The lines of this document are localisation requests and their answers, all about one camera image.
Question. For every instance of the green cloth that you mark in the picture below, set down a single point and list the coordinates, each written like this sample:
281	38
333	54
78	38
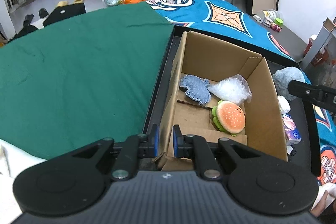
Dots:
82	79

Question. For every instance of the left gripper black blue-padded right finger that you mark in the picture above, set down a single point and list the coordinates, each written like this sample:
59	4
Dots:
211	161

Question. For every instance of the blue patterned blanket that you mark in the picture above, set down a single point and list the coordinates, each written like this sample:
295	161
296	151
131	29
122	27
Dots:
224	19

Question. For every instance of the clear bubble wrap bag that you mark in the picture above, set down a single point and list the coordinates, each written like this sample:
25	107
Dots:
234	89

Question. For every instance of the plush hamburger toy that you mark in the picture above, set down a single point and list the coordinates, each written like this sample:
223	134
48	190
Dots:
228	117

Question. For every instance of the yellow slipper left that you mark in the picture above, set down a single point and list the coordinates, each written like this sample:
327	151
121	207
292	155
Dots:
62	3

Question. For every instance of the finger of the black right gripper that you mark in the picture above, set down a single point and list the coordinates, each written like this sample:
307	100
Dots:
318	95

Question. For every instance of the person's hand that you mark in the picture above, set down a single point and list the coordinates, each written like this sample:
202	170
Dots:
320	206

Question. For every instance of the white soft lump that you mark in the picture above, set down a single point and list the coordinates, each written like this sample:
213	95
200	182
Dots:
283	105

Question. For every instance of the teal round bundle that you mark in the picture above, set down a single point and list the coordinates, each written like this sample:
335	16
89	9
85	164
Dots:
113	2

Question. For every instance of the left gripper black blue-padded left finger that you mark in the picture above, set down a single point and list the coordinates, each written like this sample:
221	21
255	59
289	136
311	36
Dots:
120	160

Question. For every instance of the red bottle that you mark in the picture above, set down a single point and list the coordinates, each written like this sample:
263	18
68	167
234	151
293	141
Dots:
310	43

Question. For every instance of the black shallow tray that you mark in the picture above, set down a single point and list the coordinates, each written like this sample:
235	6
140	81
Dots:
308	153

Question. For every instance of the purple tissue pack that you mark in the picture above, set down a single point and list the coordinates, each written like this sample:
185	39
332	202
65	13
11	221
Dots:
292	134

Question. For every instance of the grey-blue plush ball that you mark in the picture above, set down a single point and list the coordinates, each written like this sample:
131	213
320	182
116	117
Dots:
283	77

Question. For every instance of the denim fabric patch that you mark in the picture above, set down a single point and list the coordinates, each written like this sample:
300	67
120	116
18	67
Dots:
196	89

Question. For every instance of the green lidded jar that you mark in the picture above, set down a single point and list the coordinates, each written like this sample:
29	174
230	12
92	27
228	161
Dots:
279	22

